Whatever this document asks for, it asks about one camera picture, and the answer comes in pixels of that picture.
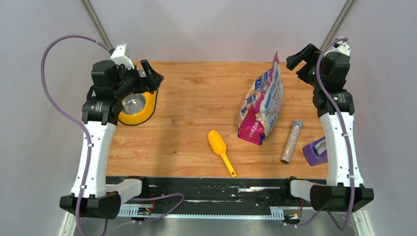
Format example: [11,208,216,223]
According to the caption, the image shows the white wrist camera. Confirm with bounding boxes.
[325,38,351,56]
[110,43,135,70]

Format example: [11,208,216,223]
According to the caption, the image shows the yellow plastic scoop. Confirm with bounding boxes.
[208,130,237,177]

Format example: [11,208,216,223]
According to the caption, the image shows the glitter cylinder tube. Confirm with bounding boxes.
[281,119,303,164]

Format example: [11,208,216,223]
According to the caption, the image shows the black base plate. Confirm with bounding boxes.
[105,176,328,216]

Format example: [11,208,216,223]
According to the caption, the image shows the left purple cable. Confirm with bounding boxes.
[40,34,185,236]

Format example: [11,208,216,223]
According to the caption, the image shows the pink pet food bag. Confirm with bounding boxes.
[238,53,283,145]

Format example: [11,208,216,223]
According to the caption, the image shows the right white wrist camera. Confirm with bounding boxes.
[325,38,351,56]

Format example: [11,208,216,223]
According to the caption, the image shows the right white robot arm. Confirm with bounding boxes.
[281,42,374,212]

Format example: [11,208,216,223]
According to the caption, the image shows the purple cable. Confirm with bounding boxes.
[282,37,356,232]
[40,34,185,236]

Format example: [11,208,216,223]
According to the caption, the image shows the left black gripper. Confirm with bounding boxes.
[112,59,163,100]

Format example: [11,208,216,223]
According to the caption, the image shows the yellow double pet bowl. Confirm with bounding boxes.
[119,91,158,126]

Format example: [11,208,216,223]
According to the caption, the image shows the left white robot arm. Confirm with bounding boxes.
[60,59,164,219]

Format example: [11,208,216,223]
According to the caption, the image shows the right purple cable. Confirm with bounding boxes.
[282,37,356,232]

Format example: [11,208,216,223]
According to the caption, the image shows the aluminium frame rail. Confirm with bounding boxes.
[59,203,375,236]

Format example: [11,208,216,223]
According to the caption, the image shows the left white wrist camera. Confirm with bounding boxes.
[110,43,135,70]

